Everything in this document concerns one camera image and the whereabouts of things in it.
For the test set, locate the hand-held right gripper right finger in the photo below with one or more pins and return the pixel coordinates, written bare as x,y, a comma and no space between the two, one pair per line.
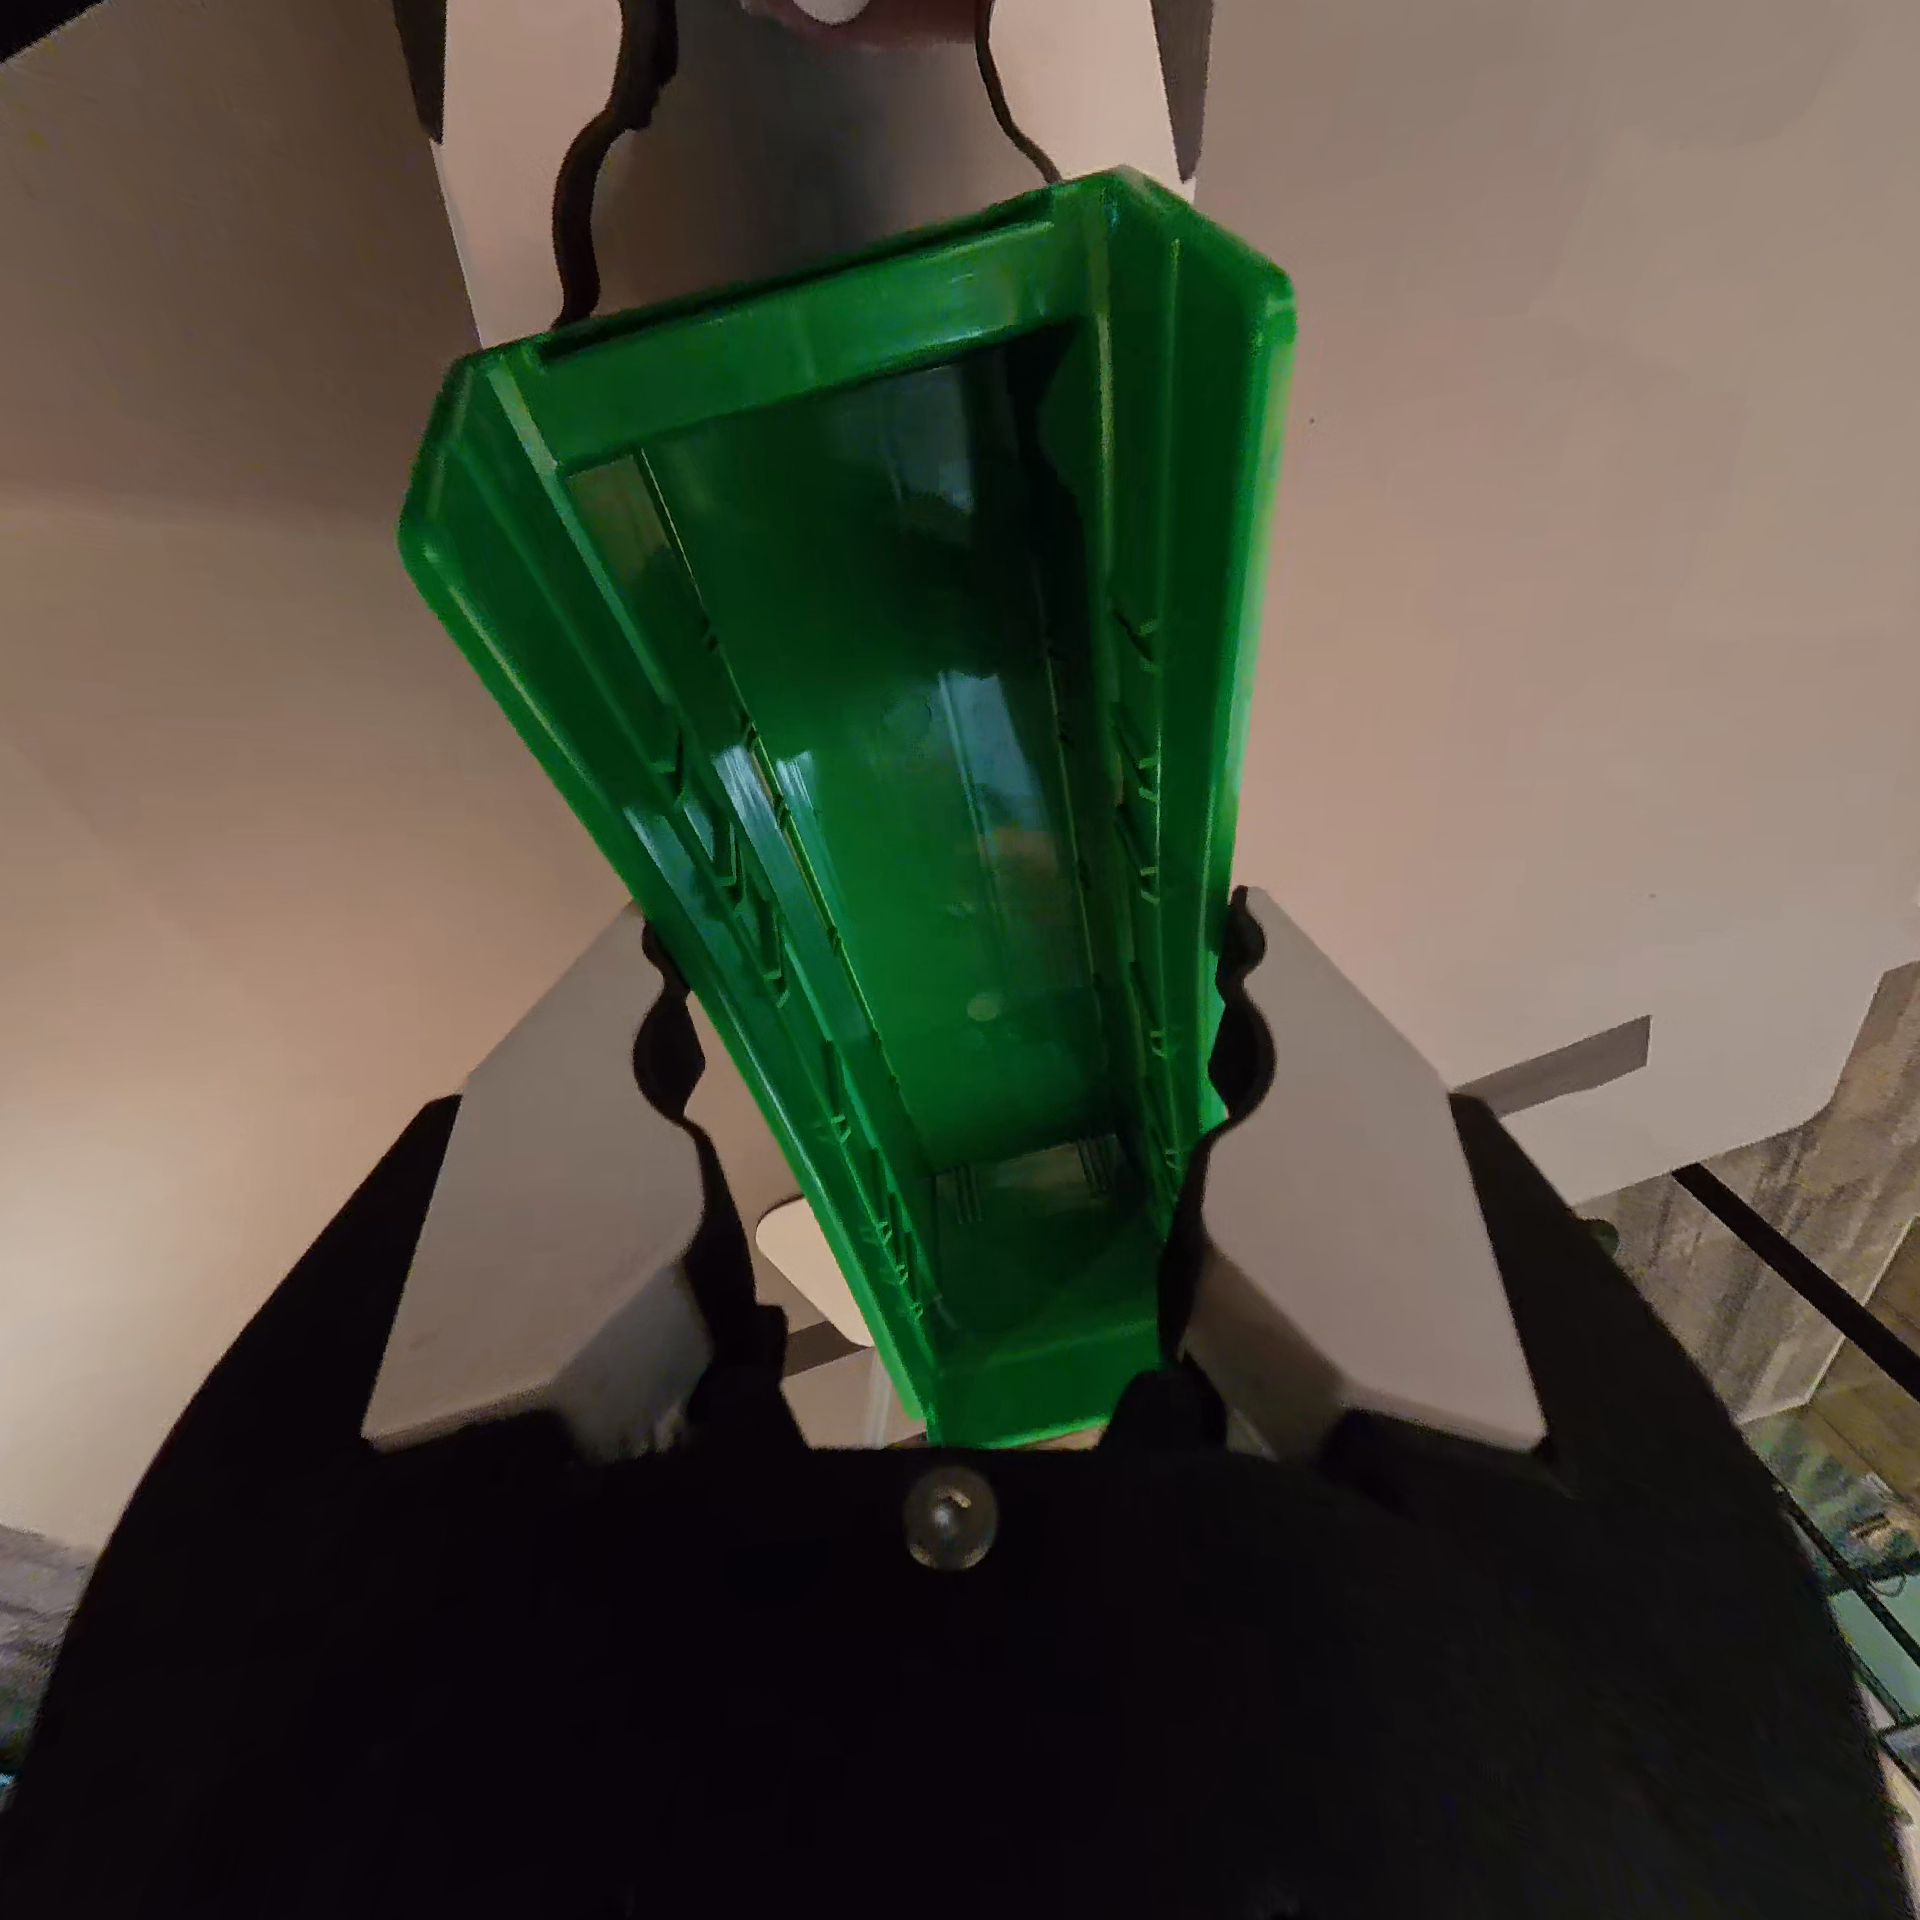
1348,1200

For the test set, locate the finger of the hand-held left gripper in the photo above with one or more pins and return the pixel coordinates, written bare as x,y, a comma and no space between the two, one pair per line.
1094,90
504,149

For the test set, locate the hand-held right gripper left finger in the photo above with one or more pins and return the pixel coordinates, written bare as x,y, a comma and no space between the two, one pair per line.
540,1200

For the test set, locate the green plastic bin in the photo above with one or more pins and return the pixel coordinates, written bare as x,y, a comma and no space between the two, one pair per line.
930,674

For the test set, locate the person's left hand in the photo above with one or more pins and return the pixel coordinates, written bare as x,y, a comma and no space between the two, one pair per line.
915,13

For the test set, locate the grey tape strip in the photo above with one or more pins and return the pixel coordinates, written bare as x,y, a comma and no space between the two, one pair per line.
1560,1068

